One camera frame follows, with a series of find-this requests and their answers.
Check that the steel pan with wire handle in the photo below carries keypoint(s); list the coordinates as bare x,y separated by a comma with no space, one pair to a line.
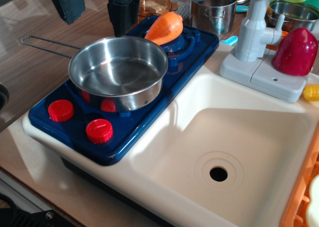
118,74

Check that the grey toy faucet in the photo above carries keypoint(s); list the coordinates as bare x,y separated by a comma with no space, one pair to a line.
250,62

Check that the red left stove knob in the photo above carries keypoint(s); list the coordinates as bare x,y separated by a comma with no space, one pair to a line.
61,110

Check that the steel bowl at back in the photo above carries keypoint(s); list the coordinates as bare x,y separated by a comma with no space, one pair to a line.
296,15

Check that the light blue plastic piece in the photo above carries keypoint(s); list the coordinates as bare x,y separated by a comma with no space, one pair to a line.
230,41

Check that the cream toy sink unit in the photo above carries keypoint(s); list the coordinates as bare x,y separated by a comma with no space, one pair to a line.
220,155

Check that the tall steel pot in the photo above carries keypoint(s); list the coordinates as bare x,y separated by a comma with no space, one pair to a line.
215,16

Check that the blue toy stove top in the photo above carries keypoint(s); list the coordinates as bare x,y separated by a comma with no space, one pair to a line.
186,55

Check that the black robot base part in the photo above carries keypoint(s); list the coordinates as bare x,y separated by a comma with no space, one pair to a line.
12,216

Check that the orange transparent plastic pot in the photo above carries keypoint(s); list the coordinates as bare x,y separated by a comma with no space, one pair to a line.
155,8

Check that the red right stove knob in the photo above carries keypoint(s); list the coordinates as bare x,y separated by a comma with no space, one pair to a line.
99,131

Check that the dark red plastic cup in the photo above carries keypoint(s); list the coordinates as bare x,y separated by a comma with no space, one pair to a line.
296,53

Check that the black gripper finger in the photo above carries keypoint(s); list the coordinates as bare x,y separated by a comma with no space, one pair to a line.
69,10
123,15

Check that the orange toy carrot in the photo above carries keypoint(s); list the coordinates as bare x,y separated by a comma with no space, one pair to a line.
166,28

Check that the orange dish rack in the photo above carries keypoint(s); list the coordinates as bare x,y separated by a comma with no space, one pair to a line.
295,213

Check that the yellow toy corn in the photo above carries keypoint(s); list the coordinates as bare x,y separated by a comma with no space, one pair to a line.
311,93

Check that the red stove knob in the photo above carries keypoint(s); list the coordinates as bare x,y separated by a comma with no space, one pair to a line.
61,110
99,131

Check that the white plate in rack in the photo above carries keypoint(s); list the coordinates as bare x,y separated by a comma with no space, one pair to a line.
312,209

